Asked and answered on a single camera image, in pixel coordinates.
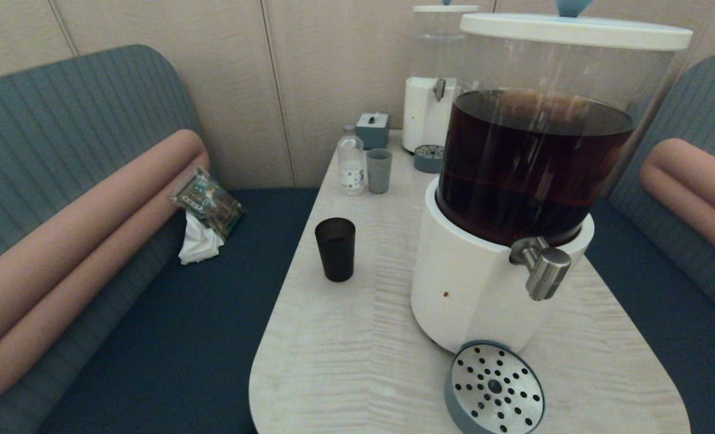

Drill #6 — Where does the black plastic cup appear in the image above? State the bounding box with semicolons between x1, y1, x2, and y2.
315;218;356;283

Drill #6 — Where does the large metal dispenser tap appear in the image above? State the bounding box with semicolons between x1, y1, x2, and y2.
509;236;572;301

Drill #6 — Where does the grey plastic cup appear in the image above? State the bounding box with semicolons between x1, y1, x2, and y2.
366;148;393;195

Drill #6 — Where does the clear plastic bottle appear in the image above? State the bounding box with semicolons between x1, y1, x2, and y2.
337;125;366;195

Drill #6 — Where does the grey tissue box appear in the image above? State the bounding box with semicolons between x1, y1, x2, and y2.
355;113;390;150

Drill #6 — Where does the small round drip tray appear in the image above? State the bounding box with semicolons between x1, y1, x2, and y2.
413;144;446;174

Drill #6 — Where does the small water drink dispenser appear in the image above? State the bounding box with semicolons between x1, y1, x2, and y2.
402;0;480;154

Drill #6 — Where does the large tea drink dispenser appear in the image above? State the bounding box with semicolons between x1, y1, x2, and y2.
410;0;693;355

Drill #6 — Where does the green snack packet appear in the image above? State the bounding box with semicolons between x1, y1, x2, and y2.
169;168;246;239

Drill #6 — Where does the crumpled white tissue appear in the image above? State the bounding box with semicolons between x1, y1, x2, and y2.
178;211;225;265

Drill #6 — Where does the teal upholstered bench sofa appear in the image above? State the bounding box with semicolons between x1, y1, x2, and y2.
0;44;320;434
580;52;715;434

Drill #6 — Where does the large round drip tray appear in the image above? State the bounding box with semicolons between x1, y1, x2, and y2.
444;342;545;434

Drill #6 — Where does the pink bolster cushion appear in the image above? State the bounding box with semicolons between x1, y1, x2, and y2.
0;129;206;362
639;163;715;269
646;138;715;225
0;154;210;406

